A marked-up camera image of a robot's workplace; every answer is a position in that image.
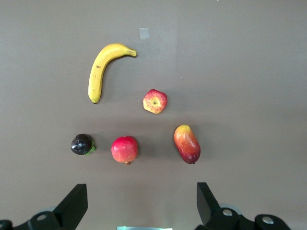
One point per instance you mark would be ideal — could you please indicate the dark purple mangosteen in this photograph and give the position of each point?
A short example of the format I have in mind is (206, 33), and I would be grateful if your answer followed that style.
(81, 144)

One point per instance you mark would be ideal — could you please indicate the yellow banana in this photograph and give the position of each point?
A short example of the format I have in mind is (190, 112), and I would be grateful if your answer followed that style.
(96, 76)

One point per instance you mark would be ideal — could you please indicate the red pomegranate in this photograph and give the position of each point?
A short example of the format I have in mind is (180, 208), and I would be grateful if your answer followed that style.
(124, 149)

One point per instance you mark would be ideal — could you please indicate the red yellow mango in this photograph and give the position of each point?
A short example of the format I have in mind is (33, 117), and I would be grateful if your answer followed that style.
(187, 145)

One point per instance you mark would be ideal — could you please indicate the red yellow apple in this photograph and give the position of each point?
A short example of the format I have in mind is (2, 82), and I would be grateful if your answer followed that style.
(155, 101)

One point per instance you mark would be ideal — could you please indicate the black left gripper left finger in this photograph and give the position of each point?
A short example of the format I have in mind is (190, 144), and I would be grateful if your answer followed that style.
(69, 210)

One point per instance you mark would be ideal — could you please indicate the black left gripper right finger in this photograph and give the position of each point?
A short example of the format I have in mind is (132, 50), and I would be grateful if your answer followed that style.
(208, 210)

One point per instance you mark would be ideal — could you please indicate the clear tape patch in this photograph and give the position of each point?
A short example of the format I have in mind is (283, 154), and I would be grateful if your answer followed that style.
(144, 33)

